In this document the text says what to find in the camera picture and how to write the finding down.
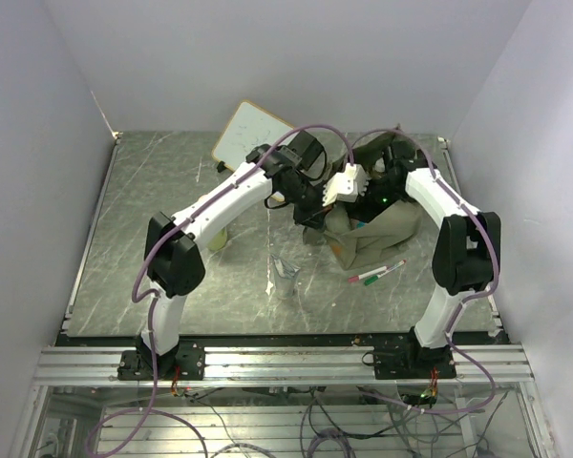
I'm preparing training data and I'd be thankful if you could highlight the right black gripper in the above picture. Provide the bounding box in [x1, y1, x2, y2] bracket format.
[355, 178, 405, 222]

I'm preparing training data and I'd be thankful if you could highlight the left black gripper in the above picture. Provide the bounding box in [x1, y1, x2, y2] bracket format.
[281, 177, 337, 233]

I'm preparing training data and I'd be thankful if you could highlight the olive canvas bag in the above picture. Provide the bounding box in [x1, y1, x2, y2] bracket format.
[303, 125, 425, 270]

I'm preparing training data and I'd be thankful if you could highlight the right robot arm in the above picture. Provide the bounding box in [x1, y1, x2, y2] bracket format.
[353, 132, 501, 378]

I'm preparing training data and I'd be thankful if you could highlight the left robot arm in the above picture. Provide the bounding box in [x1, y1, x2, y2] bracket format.
[132, 131, 328, 379]

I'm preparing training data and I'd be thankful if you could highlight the green marker pen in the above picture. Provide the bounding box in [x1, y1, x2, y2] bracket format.
[364, 270, 388, 286]

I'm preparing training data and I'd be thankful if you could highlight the red marker pen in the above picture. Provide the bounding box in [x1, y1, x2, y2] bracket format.
[348, 260, 406, 283]

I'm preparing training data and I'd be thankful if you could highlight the small whiteboard on stand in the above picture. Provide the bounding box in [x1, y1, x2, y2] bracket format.
[211, 100, 293, 177]

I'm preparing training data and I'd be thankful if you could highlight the green bottle beige cap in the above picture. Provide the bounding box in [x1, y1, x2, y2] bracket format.
[206, 227, 228, 252]

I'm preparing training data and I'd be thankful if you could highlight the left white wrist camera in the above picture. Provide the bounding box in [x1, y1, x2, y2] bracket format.
[322, 163, 370, 207]

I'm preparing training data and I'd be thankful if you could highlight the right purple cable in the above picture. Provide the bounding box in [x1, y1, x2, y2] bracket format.
[355, 127, 502, 416]

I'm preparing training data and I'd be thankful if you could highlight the purple cable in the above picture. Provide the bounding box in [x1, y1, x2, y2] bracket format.
[355, 127, 502, 416]
[84, 123, 357, 458]

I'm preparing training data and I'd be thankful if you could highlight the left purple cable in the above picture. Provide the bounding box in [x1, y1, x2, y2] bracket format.
[84, 123, 357, 458]

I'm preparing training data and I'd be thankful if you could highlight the aluminium mounting rail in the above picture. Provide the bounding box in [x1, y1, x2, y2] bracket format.
[32, 344, 534, 388]

